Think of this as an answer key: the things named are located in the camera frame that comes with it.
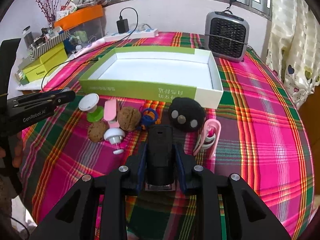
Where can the orange lidded storage bin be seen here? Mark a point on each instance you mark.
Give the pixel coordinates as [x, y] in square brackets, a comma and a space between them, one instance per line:
[84, 24]

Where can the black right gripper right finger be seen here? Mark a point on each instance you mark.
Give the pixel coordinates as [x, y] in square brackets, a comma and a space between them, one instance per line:
[196, 180]

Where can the yellow green box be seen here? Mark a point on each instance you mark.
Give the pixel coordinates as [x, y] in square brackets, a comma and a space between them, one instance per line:
[41, 66]

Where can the black rectangular device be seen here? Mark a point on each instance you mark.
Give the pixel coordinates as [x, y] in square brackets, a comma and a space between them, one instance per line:
[160, 159]

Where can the grey portable fan heater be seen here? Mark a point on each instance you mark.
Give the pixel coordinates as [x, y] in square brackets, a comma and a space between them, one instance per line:
[226, 35]

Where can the pink clip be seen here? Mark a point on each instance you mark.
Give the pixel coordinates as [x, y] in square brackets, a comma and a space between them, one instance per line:
[111, 109]

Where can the plaid pink green tablecloth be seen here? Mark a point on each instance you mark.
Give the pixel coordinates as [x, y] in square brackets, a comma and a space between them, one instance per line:
[262, 139]

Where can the green white shallow box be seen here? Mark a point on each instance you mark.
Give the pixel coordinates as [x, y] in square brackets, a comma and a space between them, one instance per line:
[157, 73]

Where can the brown cookie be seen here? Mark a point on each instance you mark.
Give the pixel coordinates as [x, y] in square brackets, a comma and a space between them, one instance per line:
[97, 130]

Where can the striped grey box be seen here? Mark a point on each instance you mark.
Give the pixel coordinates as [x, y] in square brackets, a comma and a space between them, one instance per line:
[35, 53]

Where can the person's hand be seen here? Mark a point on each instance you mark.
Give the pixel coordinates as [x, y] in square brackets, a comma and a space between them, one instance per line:
[16, 148]

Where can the pink flower branches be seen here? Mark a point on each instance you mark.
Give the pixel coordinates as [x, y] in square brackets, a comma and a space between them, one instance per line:
[47, 2]

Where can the small white suction knob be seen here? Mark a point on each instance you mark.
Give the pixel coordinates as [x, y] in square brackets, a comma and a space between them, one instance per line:
[115, 136]

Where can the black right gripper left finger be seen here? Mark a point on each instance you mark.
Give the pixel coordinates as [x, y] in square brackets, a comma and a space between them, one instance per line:
[126, 180]

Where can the pink white clip holder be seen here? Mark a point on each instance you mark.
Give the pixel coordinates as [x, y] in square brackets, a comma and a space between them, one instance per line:
[208, 138]

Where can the black power adapter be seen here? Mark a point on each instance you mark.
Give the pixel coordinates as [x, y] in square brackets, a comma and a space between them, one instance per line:
[122, 25]

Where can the white green suction knob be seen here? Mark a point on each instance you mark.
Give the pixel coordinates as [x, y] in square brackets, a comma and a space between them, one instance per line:
[89, 104]

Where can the patterned curtain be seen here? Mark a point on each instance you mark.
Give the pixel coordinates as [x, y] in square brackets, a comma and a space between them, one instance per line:
[293, 48]

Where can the black round plush toy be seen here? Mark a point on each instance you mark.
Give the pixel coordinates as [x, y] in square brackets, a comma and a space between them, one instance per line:
[186, 114]

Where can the white power strip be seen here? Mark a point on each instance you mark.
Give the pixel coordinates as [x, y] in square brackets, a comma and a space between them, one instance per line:
[148, 33]

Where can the brown walnut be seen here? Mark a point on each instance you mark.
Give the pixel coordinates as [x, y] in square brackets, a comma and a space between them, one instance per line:
[128, 118]

